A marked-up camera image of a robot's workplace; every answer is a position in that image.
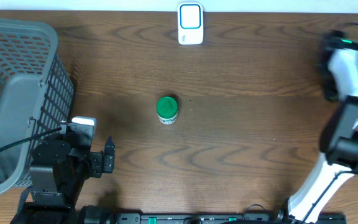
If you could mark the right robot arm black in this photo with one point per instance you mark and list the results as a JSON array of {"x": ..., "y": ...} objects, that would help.
[{"x": 338, "y": 144}]

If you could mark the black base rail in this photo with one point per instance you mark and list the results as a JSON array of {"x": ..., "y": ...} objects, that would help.
[{"x": 197, "y": 218}]

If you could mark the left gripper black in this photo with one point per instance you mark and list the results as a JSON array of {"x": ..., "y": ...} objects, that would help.
[{"x": 96, "y": 166}]

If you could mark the green lid jar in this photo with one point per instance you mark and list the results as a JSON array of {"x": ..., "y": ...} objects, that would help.
[{"x": 167, "y": 110}]

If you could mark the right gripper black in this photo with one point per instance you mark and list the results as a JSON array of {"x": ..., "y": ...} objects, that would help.
[{"x": 330, "y": 93}]

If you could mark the white barcode scanner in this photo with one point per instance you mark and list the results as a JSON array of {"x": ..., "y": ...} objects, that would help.
[{"x": 190, "y": 23}]

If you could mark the grey plastic basket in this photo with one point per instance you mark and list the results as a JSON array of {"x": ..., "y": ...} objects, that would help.
[{"x": 36, "y": 94}]

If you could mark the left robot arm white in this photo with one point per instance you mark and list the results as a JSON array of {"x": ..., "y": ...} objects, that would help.
[{"x": 60, "y": 166}]

